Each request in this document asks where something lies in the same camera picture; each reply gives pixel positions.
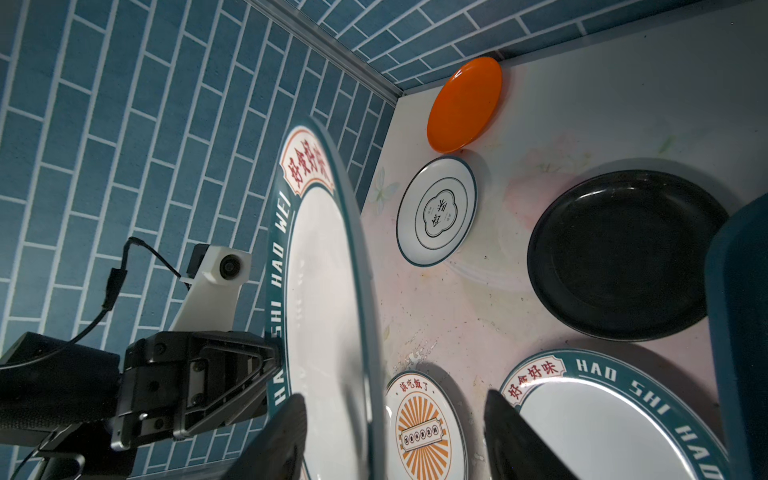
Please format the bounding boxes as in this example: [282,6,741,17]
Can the green rim plate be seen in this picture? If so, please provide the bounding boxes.
[500,348,732,479]
[263,117,386,479]

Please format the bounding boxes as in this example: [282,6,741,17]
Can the black plate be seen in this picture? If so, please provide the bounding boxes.
[527,170,729,342]

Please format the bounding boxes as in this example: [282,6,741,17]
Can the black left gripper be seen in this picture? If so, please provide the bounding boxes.
[111,331,280,450]

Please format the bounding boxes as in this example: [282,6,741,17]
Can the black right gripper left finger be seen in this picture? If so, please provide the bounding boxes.
[222,394,308,480]

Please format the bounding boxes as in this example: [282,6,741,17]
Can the teal plastic bin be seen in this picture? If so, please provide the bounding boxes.
[705,195,767,479]

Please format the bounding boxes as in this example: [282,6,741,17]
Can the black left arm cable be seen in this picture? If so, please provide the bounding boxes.
[0,236,184,373]

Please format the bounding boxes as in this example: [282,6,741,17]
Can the orange sunburst plate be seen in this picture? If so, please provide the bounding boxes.
[385,371,469,480]

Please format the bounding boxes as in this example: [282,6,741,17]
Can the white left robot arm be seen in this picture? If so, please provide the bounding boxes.
[1,331,281,479]

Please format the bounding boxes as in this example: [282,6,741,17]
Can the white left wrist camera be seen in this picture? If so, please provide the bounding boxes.
[169,244,252,332]

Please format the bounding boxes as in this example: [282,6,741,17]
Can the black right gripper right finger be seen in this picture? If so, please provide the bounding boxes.
[484,389,576,479]

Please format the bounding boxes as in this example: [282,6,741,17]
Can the white plate cloud motif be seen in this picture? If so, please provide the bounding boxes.
[396,156,478,268]

